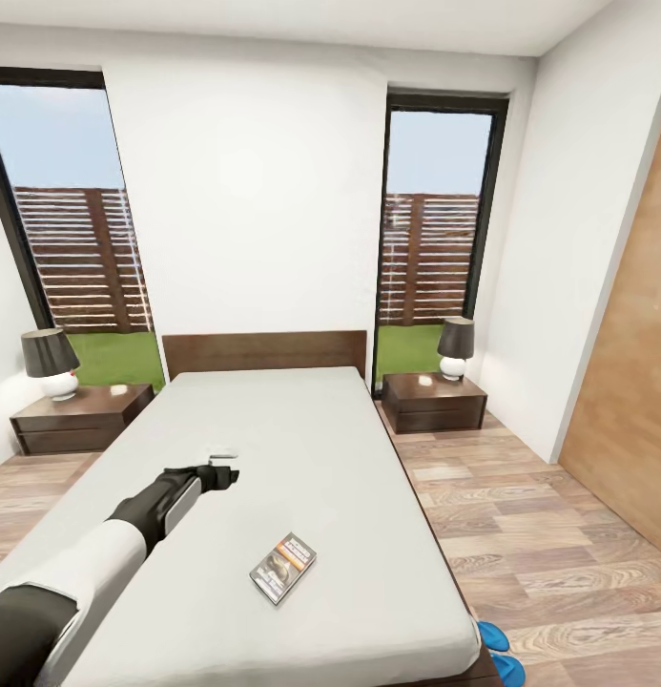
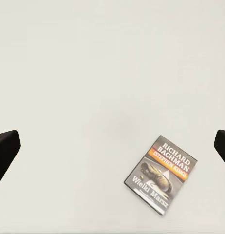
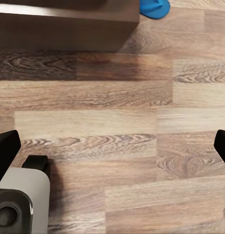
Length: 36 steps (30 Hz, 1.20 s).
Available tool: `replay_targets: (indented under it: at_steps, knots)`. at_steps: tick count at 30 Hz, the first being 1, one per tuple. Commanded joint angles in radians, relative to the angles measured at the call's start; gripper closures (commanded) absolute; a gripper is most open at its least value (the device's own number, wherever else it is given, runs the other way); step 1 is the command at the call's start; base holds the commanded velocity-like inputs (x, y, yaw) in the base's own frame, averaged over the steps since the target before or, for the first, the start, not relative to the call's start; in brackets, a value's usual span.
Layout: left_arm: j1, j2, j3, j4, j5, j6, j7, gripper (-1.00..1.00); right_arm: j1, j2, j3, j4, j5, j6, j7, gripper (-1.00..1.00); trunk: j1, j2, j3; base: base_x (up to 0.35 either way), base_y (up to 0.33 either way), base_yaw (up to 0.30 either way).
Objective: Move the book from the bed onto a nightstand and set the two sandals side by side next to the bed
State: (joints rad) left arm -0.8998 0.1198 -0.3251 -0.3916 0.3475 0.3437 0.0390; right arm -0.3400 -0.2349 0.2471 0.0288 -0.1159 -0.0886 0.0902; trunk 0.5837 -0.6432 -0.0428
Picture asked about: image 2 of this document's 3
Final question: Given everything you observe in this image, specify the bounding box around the hardback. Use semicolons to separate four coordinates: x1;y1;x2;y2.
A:
123;135;198;215

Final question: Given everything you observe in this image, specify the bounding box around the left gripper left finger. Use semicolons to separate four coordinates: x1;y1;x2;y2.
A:
0;130;21;181

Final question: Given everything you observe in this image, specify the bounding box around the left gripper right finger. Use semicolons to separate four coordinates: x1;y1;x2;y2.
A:
214;129;225;162

